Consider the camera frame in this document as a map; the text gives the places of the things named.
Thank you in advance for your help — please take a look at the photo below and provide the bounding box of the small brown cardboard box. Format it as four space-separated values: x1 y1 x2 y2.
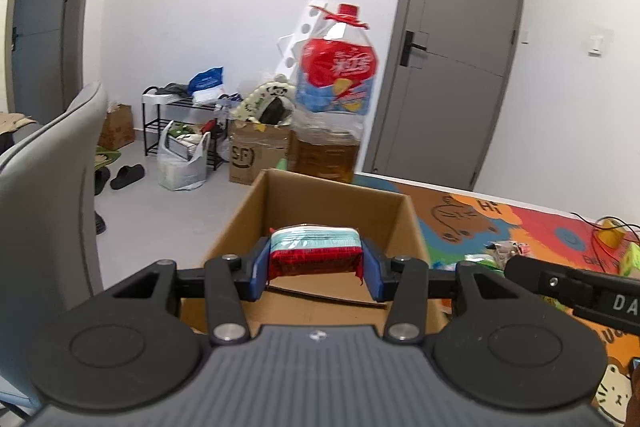
97 103 135 151

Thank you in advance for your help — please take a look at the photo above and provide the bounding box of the green snack packet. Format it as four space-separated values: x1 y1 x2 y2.
462 253 504 271

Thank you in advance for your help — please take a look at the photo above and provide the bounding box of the flat cardboard sheet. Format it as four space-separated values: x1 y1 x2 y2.
0 111 39 135

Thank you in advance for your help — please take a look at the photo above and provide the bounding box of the blue-grey door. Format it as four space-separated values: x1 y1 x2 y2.
11 0 83 118

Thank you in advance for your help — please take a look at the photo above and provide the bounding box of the grey chair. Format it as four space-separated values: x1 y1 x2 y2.
0 82 108 413

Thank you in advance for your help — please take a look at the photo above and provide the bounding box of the black shoe rack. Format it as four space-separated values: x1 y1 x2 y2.
141 86 229 172

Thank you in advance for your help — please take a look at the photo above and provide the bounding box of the black cable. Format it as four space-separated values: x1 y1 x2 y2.
574 213 640 260

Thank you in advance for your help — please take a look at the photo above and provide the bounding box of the black door handle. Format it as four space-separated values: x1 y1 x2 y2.
400 31 429 68

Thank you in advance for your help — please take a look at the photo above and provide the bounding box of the red and teal snack packet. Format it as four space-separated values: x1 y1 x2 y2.
267 223 365 288

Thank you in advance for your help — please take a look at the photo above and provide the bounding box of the blue and white bag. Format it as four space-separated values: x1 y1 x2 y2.
188 67 225 104

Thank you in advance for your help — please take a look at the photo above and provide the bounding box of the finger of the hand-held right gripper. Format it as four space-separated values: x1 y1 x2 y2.
504 254 608 308

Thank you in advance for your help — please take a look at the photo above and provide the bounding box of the printed brown cardboard box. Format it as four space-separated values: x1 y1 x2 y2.
228 119 294 186

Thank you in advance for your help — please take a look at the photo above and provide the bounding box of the large cooking oil bottle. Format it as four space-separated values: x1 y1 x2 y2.
289 3 379 184

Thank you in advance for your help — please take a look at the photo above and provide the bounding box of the white wall socket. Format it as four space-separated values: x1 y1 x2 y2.
587 27 614 57

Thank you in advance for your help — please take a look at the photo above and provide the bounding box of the grey door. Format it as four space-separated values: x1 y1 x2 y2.
362 0 529 192

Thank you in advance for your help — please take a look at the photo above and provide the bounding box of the yellow box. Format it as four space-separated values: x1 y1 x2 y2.
595 218 627 249

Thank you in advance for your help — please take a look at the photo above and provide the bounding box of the short white perforated board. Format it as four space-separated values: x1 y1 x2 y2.
276 34 304 80

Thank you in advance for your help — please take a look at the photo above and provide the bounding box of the panda print seat cushion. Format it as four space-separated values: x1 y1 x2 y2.
234 76 297 126

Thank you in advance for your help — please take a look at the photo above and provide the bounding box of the crumpled silver snack wrapper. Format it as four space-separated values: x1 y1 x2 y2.
487 241 524 265

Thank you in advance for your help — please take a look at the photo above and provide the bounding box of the tall white perforated board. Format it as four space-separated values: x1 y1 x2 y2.
295 0 342 44

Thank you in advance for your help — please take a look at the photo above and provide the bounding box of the colourful printed mat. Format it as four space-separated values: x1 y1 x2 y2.
352 172 640 427

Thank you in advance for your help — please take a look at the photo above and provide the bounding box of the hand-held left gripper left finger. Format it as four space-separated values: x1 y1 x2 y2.
107 237 273 343

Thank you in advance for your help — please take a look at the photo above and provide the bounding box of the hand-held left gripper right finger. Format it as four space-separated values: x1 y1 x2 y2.
360 237 527 341

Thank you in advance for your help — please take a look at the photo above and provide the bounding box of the white plastic bag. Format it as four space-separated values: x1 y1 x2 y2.
157 120 211 192

